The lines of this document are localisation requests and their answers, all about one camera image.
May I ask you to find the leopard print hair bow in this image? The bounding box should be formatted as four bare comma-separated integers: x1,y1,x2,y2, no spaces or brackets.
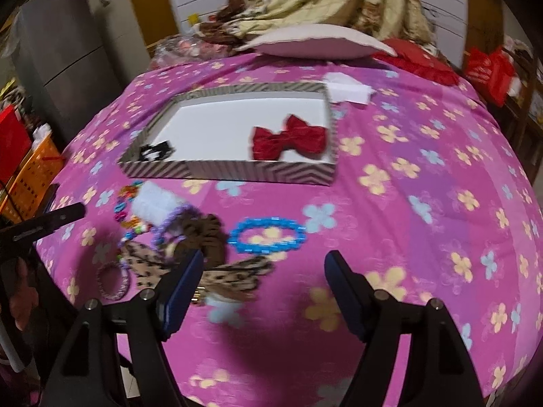
121,239,274,304

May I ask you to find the pink floral bedsheet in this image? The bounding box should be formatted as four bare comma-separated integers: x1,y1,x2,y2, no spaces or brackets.
36,49,543,407

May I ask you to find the white fluffy scrunchie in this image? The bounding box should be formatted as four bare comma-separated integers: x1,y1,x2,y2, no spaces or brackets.
131,180,187,225

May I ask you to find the brown scrunchie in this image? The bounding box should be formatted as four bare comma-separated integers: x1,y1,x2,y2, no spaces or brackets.
172,214,230,272

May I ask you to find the striped cardboard box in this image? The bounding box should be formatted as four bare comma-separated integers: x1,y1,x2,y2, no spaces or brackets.
118,81,340,187

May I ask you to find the red hair bow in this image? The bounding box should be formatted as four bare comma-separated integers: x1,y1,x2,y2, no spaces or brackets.
252,114,329,162

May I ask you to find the black and white hair accessory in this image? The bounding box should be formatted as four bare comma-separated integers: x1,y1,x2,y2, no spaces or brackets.
138,142,174,162

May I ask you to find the grey refrigerator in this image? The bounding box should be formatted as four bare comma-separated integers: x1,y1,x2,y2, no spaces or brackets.
8,0,128,136

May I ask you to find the pink bead bracelet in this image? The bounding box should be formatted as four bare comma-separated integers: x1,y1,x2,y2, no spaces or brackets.
97,262,130,301

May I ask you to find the clear plastic bag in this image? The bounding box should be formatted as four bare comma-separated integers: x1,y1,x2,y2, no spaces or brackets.
153,34,238,66

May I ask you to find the pink box lid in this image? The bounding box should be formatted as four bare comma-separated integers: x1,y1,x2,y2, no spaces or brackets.
246,24,397,59

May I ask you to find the orange bag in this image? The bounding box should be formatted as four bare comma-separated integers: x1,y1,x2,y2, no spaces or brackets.
0,133,64,223

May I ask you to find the purple bead bracelet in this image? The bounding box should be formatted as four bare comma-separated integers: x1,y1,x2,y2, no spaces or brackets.
150,206,204,247

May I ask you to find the red cloth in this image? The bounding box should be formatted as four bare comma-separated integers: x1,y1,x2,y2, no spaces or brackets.
373,38,461,85

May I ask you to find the red box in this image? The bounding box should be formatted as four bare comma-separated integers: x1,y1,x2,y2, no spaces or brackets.
0,104,32,183

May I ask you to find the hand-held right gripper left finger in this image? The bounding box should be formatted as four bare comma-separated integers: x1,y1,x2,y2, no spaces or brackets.
40,248,204,407

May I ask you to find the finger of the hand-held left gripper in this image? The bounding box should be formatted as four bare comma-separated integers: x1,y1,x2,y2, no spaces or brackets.
0,202,86,243

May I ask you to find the black blue-edged object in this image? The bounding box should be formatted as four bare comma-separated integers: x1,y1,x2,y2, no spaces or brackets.
42,184,61,213

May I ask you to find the person's left hand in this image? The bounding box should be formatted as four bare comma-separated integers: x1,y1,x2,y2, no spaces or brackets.
8,282,40,331

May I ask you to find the red plastic bag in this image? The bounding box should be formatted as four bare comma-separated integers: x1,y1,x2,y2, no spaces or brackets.
464,46,516,106

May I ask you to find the blue bead bracelet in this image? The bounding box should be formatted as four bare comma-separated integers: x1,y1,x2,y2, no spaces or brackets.
228,217,307,257

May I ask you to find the chunky multicolour bead bracelet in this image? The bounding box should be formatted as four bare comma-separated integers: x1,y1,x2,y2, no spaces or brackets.
115,183,149,238

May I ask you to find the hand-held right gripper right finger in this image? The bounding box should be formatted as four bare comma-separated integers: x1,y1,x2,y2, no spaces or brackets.
324,250,484,407

